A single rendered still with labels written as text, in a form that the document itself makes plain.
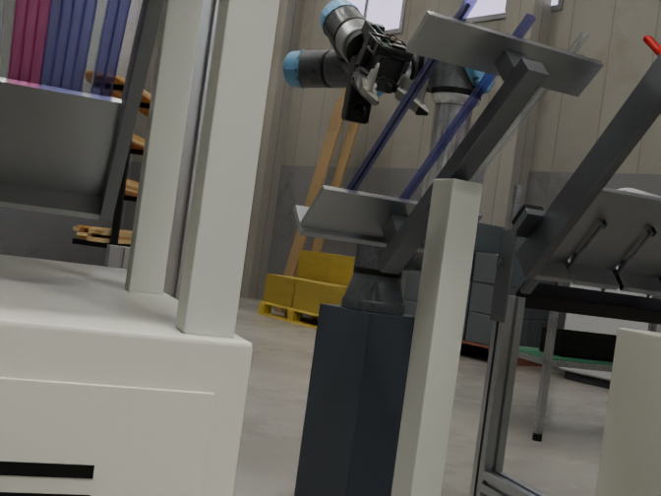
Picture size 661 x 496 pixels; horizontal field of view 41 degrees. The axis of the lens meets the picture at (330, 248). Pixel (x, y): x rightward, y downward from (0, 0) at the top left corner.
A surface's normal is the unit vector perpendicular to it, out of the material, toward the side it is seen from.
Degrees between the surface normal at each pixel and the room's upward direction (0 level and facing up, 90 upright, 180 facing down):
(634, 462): 90
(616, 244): 136
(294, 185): 90
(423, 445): 90
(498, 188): 90
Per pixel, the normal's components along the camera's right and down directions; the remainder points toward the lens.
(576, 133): -0.75, -0.11
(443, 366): 0.45, 0.06
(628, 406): -0.93, -0.13
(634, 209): 0.14, 0.74
